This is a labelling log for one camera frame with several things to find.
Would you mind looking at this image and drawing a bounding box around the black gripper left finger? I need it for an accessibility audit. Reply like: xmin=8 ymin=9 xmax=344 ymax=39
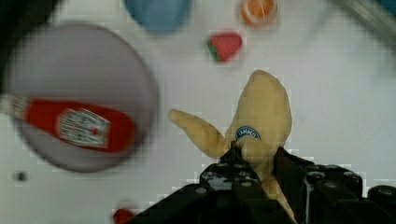
xmin=127 ymin=144 xmax=294 ymax=224

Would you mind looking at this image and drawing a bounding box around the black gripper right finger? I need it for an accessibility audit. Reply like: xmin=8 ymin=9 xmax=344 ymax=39
xmin=274 ymin=147 xmax=395 ymax=224

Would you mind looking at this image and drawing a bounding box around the yellow plush peeled banana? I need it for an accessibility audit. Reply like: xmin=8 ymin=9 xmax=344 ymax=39
xmin=168 ymin=70 xmax=295 ymax=218

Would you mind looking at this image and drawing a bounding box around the small red ball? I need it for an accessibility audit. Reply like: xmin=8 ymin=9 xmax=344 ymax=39
xmin=113 ymin=208 xmax=134 ymax=224

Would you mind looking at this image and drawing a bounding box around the red ketchup bottle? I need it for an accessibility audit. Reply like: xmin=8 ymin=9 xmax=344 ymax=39
xmin=1 ymin=94 xmax=135 ymax=153

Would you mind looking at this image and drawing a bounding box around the red plush strawberry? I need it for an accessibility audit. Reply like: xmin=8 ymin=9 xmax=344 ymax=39
xmin=206 ymin=32 xmax=243 ymax=63

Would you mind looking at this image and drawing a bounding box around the orange slice toy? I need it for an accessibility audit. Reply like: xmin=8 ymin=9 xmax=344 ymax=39
xmin=240 ymin=0 xmax=278 ymax=27

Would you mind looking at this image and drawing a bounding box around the grey oval plate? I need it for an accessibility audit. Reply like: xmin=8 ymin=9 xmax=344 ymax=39
xmin=2 ymin=23 xmax=158 ymax=173

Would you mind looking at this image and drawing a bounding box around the blue bowl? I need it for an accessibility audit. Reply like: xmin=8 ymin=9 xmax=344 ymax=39
xmin=123 ymin=0 xmax=193 ymax=34

